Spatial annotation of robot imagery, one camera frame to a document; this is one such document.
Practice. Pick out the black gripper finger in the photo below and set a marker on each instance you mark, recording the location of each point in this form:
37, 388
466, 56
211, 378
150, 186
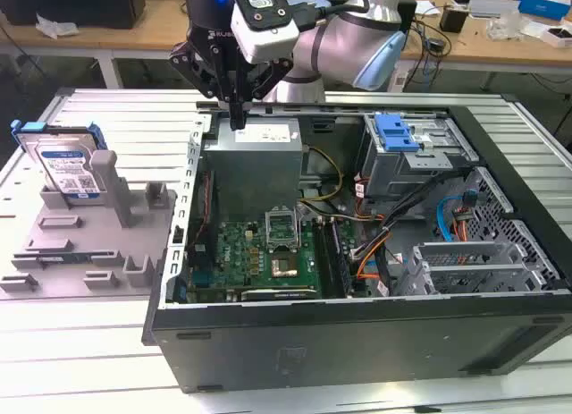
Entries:
196, 72
270, 81

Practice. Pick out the hard disk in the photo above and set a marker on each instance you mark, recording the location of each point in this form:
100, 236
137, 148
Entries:
67, 163

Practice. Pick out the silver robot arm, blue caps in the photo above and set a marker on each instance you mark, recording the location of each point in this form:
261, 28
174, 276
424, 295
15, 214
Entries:
339, 43

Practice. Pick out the grey metal disk bay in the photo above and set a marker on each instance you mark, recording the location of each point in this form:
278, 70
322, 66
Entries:
469, 253

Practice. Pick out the wooden workbench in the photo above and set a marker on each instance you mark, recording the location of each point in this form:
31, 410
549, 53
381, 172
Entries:
156, 34

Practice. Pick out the grey power supply unit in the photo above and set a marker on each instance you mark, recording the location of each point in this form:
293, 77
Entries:
250, 172

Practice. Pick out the blue plastic drive latch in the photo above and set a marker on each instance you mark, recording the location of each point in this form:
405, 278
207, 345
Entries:
393, 134

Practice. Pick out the large black box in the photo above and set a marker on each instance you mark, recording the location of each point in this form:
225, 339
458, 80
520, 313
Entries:
67, 5

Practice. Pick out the crumpled white plastic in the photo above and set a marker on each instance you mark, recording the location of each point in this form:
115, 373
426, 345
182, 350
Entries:
56, 27

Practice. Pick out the grey metal drive cage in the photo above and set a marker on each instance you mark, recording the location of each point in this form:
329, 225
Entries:
393, 177

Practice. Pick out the green motherboard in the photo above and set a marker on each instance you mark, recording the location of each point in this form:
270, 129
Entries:
237, 257

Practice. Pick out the CPU socket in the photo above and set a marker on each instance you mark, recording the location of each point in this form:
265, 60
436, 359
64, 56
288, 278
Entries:
283, 266

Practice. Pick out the small black cube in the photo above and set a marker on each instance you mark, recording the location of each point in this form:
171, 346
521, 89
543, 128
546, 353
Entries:
453, 19

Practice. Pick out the black RAM stick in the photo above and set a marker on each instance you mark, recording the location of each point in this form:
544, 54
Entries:
342, 262

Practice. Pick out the grey parts rack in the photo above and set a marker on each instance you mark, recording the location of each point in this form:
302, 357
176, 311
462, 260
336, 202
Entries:
89, 235

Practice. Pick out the black graphics card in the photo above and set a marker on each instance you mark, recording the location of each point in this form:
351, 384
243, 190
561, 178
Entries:
277, 294

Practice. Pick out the grey flat case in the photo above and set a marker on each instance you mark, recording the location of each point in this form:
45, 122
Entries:
491, 7

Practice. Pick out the clear plastic bag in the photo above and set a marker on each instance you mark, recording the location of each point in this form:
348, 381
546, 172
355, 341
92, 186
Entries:
505, 27

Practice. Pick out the black PC case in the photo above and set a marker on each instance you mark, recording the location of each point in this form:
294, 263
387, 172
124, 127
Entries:
357, 342

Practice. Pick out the blue cardboard box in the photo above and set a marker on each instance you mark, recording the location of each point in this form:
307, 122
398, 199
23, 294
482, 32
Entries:
543, 7

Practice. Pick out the small white box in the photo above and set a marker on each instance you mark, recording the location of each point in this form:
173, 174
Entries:
552, 38

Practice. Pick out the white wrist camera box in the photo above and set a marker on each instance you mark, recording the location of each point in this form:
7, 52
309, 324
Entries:
263, 29

